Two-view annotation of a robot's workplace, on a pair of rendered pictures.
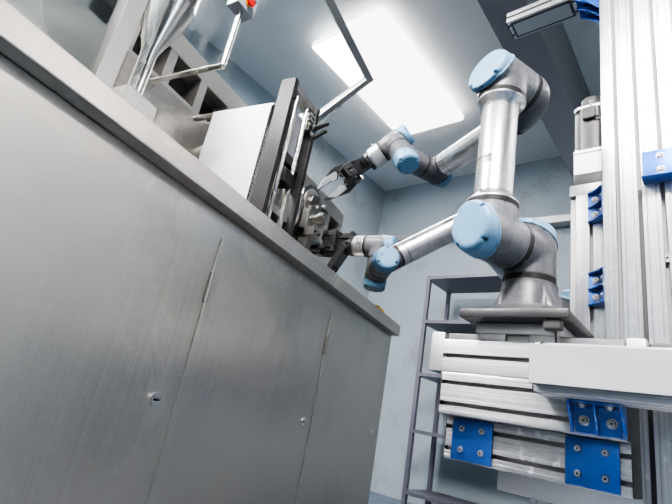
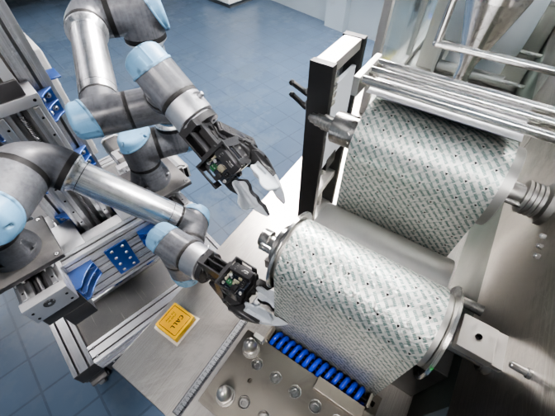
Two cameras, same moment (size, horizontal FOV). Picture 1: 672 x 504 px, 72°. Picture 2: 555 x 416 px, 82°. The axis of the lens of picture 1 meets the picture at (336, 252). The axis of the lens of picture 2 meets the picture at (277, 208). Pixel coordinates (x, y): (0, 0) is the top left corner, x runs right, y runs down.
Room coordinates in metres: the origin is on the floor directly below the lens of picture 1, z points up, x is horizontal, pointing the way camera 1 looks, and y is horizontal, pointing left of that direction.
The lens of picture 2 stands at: (1.84, 0.12, 1.73)
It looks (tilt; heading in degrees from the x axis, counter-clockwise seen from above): 51 degrees down; 185
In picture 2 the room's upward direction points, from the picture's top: straight up
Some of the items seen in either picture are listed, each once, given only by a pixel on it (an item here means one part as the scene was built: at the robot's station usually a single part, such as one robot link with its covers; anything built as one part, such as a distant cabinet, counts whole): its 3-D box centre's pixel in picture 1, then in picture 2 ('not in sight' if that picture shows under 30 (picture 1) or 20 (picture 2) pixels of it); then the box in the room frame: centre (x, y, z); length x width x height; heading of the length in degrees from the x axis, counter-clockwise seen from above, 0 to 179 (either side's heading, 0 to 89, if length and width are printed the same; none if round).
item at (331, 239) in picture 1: (339, 244); (227, 278); (1.55, -0.01, 1.12); 0.12 x 0.08 x 0.09; 62
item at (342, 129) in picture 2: not in sight; (348, 131); (1.31, 0.22, 1.34); 0.06 x 0.06 x 0.06; 62
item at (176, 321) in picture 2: not in sight; (176, 322); (1.58, -0.16, 0.91); 0.07 x 0.07 x 0.02; 62
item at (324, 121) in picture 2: not in sight; (321, 120); (1.29, 0.17, 1.34); 0.06 x 0.03 x 0.03; 62
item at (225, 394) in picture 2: not in sight; (224, 394); (1.75, 0.02, 1.05); 0.04 x 0.04 x 0.04
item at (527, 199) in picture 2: not in sight; (524, 196); (1.46, 0.50, 1.34); 0.07 x 0.07 x 0.07; 62
